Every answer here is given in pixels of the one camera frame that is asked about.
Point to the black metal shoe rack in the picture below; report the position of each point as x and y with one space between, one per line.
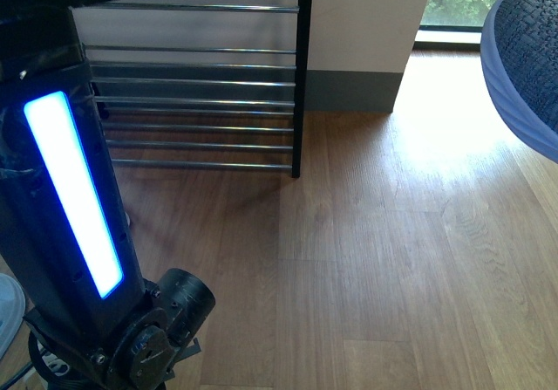
216 84

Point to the white slipper near rack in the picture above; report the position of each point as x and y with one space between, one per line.
13 304

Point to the grey sneaker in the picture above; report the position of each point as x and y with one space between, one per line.
518 53

